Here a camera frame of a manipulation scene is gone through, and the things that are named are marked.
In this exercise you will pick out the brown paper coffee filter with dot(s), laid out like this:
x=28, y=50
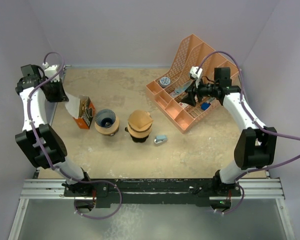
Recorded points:
x=140, y=120

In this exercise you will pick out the small blue stapler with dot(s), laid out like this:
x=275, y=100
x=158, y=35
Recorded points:
x=160, y=139

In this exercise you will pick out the light blue scissors pack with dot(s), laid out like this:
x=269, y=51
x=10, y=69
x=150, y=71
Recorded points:
x=180, y=89

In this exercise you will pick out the glue stick green label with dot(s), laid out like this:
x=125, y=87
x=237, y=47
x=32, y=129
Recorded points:
x=211, y=99

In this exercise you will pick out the blue ribbed dripper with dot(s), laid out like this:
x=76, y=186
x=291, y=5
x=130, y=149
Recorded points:
x=105, y=118

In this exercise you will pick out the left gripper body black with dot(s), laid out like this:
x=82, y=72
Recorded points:
x=53, y=94

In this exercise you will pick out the aluminium frame rail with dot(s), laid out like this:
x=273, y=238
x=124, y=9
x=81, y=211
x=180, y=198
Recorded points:
x=46, y=214

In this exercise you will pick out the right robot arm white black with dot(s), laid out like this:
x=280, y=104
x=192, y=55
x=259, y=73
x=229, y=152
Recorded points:
x=256, y=145

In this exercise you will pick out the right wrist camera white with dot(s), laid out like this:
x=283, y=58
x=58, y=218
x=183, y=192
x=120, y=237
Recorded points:
x=195, y=74

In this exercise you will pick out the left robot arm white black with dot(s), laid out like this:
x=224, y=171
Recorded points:
x=40, y=143

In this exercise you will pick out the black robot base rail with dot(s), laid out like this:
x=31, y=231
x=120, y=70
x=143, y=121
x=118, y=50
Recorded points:
x=167, y=191

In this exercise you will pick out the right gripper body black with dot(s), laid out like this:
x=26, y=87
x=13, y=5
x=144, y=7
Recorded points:
x=204, y=90

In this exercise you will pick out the orange coffee filter bag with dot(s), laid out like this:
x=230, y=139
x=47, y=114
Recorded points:
x=86, y=112

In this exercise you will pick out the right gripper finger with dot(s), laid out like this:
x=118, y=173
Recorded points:
x=190, y=99
x=192, y=88

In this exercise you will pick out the white paper coffee filter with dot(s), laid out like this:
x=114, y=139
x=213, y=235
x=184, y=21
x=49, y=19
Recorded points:
x=73, y=105

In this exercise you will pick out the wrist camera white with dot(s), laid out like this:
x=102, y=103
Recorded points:
x=51, y=70
x=195, y=74

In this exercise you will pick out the blue stamp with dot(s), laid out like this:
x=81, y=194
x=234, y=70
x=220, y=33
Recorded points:
x=205, y=106

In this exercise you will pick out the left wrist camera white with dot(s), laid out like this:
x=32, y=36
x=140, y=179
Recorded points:
x=51, y=70

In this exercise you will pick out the wooden ring dripper stand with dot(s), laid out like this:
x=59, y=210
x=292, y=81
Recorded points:
x=139, y=134

